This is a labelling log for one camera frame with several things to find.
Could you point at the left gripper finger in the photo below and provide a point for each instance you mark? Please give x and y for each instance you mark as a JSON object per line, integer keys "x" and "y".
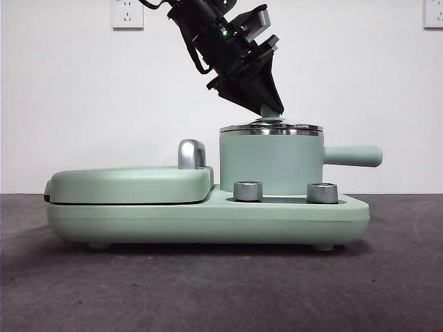
{"x": 239, "y": 93}
{"x": 268, "y": 83}

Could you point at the glass lid with green knob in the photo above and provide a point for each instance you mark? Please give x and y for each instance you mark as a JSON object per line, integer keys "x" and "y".
{"x": 270, "y": 112}

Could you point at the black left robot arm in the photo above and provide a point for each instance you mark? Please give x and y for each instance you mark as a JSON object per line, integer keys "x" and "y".
{"x": 207, "y": 41}

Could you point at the silver control knob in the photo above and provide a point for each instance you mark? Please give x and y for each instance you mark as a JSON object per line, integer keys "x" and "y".
{"x": 322, "y": 193}
{"x": 248, "y": 191}

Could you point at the mint green griddle cover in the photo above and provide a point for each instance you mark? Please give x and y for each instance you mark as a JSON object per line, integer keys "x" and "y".
{"x": 121, "y": 186}

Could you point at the pale grey camera box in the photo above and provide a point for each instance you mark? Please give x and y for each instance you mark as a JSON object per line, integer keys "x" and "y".
{"x": 257, "y": 21}

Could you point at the white wall socket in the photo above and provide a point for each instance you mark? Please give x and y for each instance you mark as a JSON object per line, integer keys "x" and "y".
{"x": 434, "y": 14}
{"x": 128, "y": 14}

